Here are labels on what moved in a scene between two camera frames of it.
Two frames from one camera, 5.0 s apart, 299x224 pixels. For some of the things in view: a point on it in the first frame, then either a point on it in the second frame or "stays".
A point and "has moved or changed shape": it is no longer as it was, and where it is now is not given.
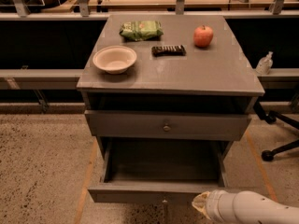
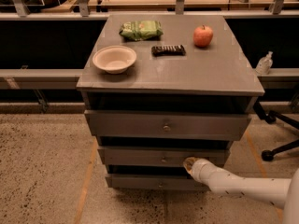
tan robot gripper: (214, 205) -> (199, 169)
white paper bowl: (115, 59) stays
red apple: (203, 35) stays
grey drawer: (160, 171) has moved or changed shape
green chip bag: (141, 30) stays
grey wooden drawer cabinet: (166, 97) stays
